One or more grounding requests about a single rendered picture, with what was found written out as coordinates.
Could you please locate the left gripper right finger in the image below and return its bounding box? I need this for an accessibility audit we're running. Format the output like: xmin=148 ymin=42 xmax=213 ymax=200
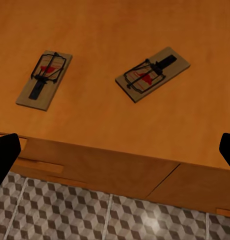
xmin=219 ymin=132 xmax=230 ymax=166

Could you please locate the mousetrap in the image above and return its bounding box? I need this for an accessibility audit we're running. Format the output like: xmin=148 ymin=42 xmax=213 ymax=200
xmin=115 ymin=46 xmax=191 ymax=104
xmin=15 ymin=50 xmax=73 ymax=112

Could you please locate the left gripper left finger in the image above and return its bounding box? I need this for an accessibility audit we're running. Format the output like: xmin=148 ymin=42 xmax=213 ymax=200
xmin=0 ymin=133 xmax=21 ymax=186

